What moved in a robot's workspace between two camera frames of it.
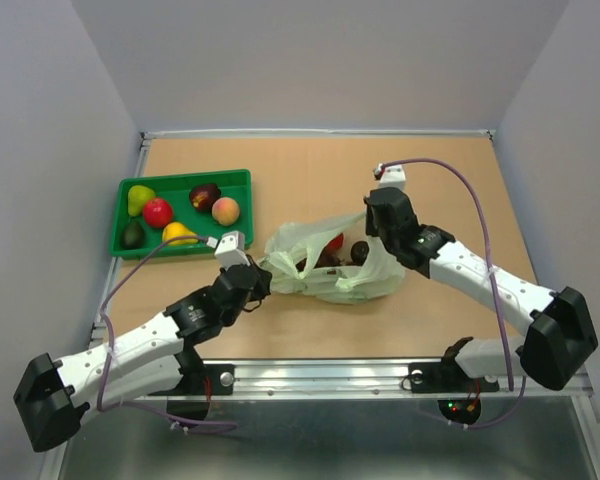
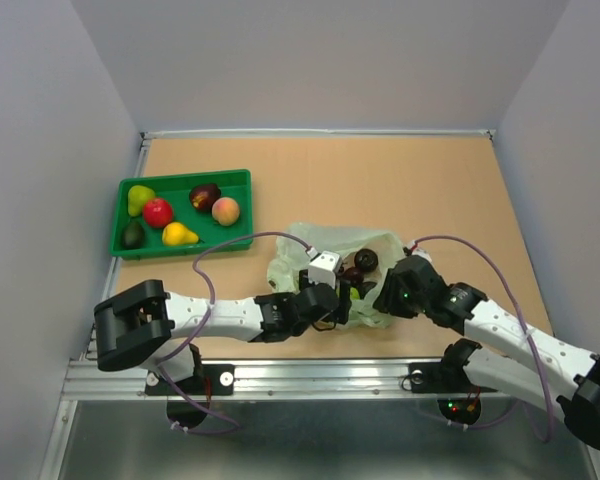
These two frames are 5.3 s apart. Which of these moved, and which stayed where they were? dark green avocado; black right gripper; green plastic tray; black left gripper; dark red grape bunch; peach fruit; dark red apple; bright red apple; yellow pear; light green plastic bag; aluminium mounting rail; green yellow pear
Moved: dark red grape bunch; black left gripper; black right gripper; light green plastic bag
Stayed: peach fruit; dark red apple; yellow pear; green yellow pear; aluminium mounting rail; dark green avocado; green plastic tray; bright red apple
